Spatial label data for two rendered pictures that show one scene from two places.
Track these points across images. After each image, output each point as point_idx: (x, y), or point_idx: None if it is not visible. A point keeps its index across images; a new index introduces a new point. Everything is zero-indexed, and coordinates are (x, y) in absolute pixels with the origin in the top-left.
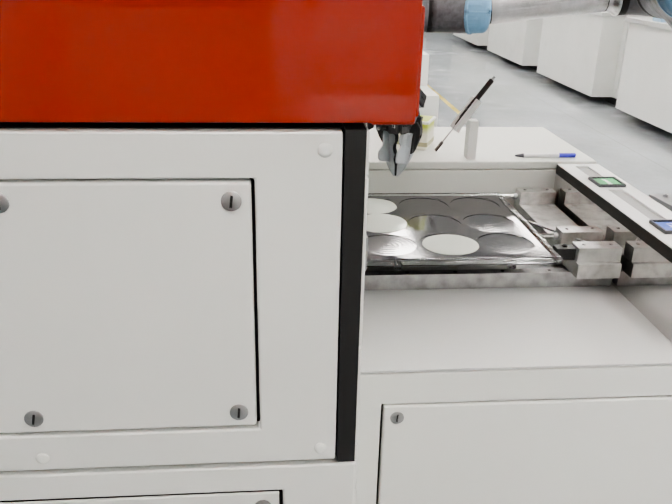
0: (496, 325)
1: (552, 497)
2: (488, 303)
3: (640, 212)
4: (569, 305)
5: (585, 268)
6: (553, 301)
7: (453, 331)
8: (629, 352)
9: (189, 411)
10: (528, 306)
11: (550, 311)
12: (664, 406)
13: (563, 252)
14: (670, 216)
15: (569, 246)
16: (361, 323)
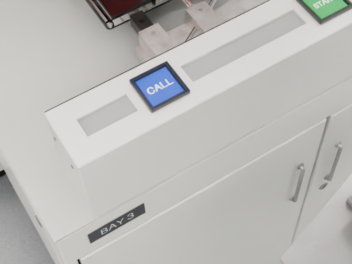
0: (28, 29)
1: (12, 177)
2: (75, 12)
3: (208, 52)
4: (108, 73)
5: (139, 56)
6: (110, 58)
7: (0, 4)
8: (20, 135)
9: None
10: (86, 42)
11: (83, 61)
12: (27, 199)
13: (133, 23)
14: (212, 82)
15: (144, 23)
16: None
